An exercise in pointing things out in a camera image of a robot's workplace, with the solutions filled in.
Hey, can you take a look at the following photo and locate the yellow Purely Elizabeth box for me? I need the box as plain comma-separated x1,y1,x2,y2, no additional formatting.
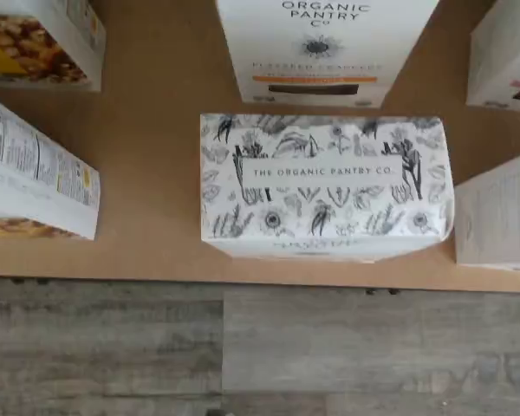
0,0,108,94
0,89,102,243

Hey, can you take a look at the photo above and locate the white box pink strip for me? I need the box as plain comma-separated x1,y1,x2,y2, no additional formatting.
453,148,520,273
465,0,520,109

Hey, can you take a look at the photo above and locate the white box yellow strip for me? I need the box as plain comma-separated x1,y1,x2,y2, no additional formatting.
198,113,455,265
215,0,442,109

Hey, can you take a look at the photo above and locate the wooden shelf board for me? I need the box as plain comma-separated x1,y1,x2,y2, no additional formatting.
0,0,520,300

